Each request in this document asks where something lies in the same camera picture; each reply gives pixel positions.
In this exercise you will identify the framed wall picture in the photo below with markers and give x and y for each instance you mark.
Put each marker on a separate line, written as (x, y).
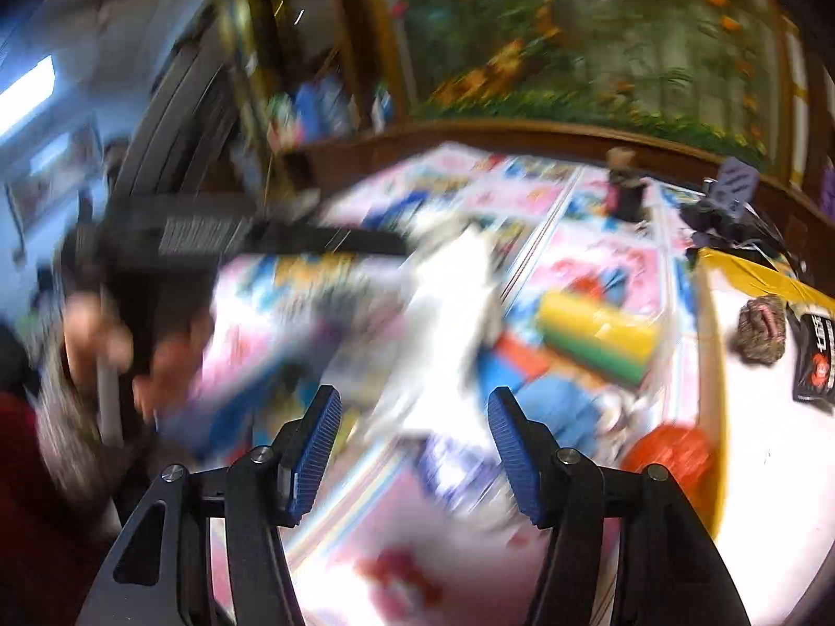
(52, 176)

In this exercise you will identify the brown knitted hat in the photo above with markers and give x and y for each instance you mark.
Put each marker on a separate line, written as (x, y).
(760, 329)

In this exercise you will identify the black fan device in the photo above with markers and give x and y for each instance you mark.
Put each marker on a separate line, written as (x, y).
(724, 228)

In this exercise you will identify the yellow and green roll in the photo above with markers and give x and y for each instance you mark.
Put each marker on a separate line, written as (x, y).
(593, 339)

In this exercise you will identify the blue thermos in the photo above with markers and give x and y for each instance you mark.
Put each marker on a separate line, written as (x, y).
(319, 107)

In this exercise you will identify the purple phone stand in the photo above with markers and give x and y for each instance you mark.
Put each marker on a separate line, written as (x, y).
(737, 184)

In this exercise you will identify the person's left hand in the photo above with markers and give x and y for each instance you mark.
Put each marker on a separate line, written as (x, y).
(88, 339)

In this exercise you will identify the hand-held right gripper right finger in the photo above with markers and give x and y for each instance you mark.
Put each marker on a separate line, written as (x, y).
(515, 450)

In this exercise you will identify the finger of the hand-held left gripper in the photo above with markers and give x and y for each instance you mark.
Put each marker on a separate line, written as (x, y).
(339, 240)

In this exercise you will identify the black plastic packet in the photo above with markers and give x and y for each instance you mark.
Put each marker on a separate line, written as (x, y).
(815, 355)

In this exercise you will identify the yellow-taped white-lined box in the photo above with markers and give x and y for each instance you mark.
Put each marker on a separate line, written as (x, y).
(770, 469)

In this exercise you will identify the orange mesh ball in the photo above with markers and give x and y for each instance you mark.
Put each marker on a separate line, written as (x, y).
(672, 460)

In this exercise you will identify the black cup with wooden spool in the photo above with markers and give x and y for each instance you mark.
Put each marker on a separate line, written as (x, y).
(623, 192)

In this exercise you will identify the person's left forearm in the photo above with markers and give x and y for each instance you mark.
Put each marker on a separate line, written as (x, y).
(62, 430)

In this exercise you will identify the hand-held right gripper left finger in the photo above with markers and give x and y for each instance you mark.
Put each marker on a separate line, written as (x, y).
(316, 450)

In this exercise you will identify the printed tablecloth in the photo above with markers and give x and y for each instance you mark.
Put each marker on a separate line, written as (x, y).
(574, 261)

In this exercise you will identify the artificial flower glass panel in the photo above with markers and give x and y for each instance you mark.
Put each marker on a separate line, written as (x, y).
(574, 39)

